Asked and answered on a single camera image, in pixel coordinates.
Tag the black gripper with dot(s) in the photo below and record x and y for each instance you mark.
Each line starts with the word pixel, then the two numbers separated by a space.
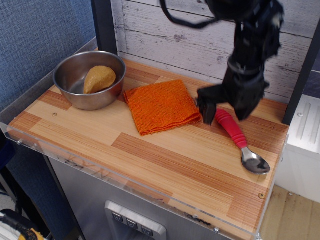
pixel 242 87

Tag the red handled metal spoon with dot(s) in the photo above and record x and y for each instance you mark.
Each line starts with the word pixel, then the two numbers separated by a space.
pixel 251 161

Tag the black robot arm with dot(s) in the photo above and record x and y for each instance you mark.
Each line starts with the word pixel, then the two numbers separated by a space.
pixel 256 39

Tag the orange folded cloth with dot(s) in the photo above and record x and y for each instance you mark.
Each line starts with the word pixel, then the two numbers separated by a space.
pixel 161 106

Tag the clear acrylic table guard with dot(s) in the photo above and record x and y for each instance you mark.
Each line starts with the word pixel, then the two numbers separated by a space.
pixel 195 169

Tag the white side cabinet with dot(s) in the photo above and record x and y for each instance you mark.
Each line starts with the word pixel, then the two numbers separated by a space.
pixel 299 167

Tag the tan toy food piece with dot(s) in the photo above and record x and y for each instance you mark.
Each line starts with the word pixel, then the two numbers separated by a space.
pixel 98 78

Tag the stainless steel bowl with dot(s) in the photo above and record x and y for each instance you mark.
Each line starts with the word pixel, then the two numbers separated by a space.
pixel 69 77

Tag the silver button control panel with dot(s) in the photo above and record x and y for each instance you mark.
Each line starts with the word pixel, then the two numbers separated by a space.
pixel 126 224

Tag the steel toy appliance front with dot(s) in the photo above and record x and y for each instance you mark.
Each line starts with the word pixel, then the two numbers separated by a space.
pixel 87 192

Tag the yellow black object bottom left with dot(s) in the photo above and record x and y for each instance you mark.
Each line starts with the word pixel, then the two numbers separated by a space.
pixel 12 230

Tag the dark right frame post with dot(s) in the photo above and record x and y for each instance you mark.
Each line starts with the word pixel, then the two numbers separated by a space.
pixel 300 38

